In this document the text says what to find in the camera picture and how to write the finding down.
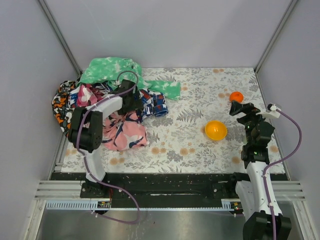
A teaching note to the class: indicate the orange black camo cloth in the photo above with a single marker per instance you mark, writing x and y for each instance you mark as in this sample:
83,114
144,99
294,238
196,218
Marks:
61,105

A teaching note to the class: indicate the yellow plastic bowl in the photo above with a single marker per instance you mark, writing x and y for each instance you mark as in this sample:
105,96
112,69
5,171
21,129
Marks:
215,130

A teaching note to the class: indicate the left aluminium corner post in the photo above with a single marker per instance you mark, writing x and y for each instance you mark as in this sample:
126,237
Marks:
59,35

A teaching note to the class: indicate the pink navy patterned cloth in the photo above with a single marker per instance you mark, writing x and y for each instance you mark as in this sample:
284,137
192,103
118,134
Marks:
119,132

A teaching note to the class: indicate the green white tie-dye cloth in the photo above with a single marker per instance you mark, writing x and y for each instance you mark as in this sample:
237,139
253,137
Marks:
115,69

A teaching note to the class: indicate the orange fruit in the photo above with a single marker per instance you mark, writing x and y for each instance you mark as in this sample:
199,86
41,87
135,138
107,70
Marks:
236,96

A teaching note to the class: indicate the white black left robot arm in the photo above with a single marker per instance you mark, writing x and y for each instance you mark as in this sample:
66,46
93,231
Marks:
86,130

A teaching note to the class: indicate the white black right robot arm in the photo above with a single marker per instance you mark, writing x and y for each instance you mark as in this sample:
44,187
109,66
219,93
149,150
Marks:
264,219

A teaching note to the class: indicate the right aluminium corner post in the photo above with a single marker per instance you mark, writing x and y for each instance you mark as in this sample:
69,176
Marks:
278,30

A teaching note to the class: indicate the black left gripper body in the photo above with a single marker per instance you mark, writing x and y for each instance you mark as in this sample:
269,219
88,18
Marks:
133,100

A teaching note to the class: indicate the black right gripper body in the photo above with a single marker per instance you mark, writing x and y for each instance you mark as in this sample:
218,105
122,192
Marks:
246,110

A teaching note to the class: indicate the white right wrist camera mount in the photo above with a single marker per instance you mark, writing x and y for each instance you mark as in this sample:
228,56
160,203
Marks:
272,112

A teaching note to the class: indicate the aluminium corner post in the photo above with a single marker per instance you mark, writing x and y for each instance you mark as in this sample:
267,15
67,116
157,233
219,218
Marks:
278,30
59,35

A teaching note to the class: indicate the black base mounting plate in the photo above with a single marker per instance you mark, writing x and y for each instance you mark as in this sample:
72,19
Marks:
209,186

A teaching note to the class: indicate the blue white red cloth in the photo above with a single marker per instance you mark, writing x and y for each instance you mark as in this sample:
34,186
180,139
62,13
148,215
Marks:
154,105

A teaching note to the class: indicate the grey slotted cable duct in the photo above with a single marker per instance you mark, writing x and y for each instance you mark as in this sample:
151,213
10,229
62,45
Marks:
160,203

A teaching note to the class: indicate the floral patterned table mat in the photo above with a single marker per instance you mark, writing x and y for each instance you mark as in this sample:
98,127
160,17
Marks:
177,141

